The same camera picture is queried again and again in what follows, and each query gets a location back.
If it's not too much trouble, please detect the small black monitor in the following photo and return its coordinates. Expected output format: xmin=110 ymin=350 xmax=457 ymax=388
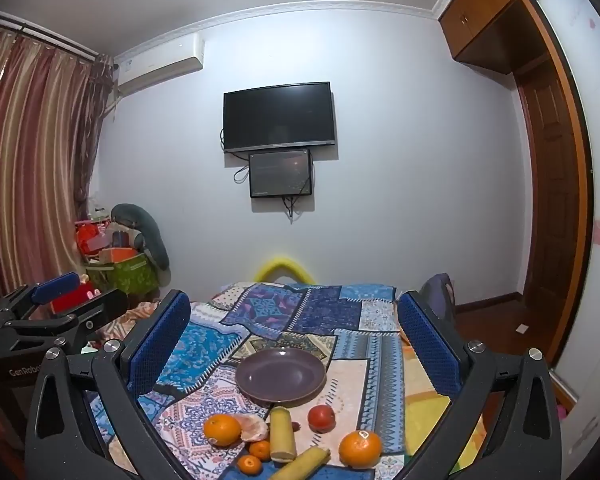
xmin=248 ymin=148 xmax=314 ymax=199

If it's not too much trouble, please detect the red tomato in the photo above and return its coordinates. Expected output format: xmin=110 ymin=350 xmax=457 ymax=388
xmin=307 ymin=405 xmax=336 ymax=433

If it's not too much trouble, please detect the white air conditioner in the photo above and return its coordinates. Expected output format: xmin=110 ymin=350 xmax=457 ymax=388
xmin=115 ymin=32 xmax=206 ymax=96

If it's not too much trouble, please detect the striped red curtain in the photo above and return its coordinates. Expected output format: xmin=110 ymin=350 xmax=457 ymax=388
xmin=0 ymin=25 xmax=113 ymax=301

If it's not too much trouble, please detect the red bag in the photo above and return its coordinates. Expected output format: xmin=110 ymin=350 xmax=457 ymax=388
xmin=75 ymin=220 xmax=106 ymax=256

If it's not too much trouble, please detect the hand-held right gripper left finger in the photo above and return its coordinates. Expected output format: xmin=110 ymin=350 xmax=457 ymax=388
xmin=24 ymin=289 xmax=193 ymax=480

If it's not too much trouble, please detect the peeled garlic-like bulb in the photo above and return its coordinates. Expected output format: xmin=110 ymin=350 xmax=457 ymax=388
xmin=232 ymin=415 xmax=270 ymax=443

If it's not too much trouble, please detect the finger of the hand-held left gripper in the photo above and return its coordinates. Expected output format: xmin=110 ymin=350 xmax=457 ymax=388
xmin=0 ymin=287 xmax=131 ymax=353
xmin=0 ymin=272 xmax=82 ymax=323

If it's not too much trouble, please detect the brown plate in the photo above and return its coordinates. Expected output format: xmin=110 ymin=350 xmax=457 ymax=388
xmin=235 ymin=348 xmax=327 ymax=407

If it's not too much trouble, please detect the yellow foam ring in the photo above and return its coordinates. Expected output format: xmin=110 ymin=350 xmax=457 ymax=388
xmin=252 ymin=255 xmax=315 ymax=285

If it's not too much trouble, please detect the yellow sugarcane piece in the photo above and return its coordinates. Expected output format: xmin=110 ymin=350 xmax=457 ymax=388
xmin=270 ymin=406 xmax=297 ymax=462
xmin=269 ymin=446 xmax=331 ymax=480

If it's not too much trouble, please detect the striped bedsheet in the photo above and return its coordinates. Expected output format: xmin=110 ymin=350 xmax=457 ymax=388
xmin=102 ymin=302 xmax=162 ymax=348

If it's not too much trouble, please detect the large orange with white sticker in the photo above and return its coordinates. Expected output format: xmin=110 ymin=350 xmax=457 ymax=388
xmin=339 ymin=430 xmax=383 ymax=469

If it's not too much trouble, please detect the curtain rail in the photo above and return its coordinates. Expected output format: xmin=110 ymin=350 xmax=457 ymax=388
xmin=0 ymin=10 xmax=116 ymax=68

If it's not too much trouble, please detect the wooden door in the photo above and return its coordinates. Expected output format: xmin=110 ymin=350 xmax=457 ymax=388
xmin=512 ymin=55 xmax=588 ymax=366

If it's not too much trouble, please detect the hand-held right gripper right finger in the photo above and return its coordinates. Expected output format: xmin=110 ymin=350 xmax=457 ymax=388
xmin=396 ymin=290 xmax=565 ymax=480

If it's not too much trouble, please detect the orange box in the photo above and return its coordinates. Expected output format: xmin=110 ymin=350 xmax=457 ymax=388
xmin=100 ymin=247 xmax=136 ymax=263

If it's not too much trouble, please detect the patchwork printed blanket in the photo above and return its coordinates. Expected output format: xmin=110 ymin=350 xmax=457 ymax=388
xmin=87 ymin=282 xmax=481 ymax=480

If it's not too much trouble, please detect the dark chair back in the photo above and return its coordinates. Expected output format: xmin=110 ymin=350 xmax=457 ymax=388
xmin=420 ymin=273 xmax=456 ymax=321

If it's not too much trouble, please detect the black wall television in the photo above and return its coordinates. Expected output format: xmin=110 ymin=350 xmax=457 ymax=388
xmin=223 ymin=81 xmax=337 ymax=154

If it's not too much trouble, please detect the wooden overhead cabinet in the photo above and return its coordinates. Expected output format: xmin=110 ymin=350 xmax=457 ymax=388
xmin=437 ymin=0 xmax=561 ymax=75

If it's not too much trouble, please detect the yellow blanket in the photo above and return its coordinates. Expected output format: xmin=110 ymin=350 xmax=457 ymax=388
xmin=402 ymin=392 xmax=486 ymax=471

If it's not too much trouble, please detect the green storage box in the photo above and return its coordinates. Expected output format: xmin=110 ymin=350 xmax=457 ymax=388
xmin=85 ymin=255 xmax=156 ymax=293

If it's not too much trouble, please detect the red box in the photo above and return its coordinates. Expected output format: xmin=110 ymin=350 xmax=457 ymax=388
xmin=50 ymin=282 xmax=101 ymax=313

